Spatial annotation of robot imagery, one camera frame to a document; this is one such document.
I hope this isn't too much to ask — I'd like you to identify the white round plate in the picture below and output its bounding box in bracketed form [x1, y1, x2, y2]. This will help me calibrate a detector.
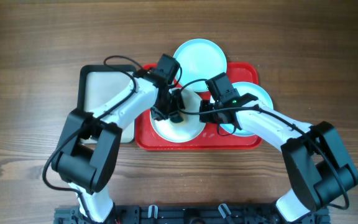
[149, 89, 206, 143]

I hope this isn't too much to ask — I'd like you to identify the light blue plate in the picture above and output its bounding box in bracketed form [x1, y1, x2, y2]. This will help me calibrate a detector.
[173, 39, 227, 86]
[206, 82, 273, 137]

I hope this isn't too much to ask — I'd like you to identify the light blue plate top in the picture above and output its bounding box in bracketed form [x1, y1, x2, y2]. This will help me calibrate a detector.
[173, 39, 227, 86]

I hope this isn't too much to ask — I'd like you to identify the green yellow sponge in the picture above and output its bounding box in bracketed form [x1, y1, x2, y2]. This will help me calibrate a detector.
[168, 111, 184, 123]

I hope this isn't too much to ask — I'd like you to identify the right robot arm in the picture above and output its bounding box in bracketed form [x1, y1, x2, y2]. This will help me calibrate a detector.
[200, 73, 358, 222]

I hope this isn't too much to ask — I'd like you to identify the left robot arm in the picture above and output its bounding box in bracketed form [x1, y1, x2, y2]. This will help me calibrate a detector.
[44, 54, 184, 223]

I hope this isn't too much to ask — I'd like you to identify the red plastic tray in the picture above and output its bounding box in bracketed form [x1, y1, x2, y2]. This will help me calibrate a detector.
[134, 62, 262, 151]

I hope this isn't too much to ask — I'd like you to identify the black soapy water tray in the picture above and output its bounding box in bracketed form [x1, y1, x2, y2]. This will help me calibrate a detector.
[76, 64, 138, 145]

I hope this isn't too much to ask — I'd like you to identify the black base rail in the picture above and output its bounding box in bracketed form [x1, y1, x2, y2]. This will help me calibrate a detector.
[53, 203, 331, 224]

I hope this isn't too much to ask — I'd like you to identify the right black cable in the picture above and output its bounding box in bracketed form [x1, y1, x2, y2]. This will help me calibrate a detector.
[177, 78, 351, 211]

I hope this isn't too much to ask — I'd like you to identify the black cable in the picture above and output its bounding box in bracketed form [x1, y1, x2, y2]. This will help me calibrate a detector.
[41, 55, 144, 223]
[177, 78, 351, 211]

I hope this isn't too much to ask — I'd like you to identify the left black cable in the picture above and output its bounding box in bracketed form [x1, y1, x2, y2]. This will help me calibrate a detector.
[41, 55, 144, 223]

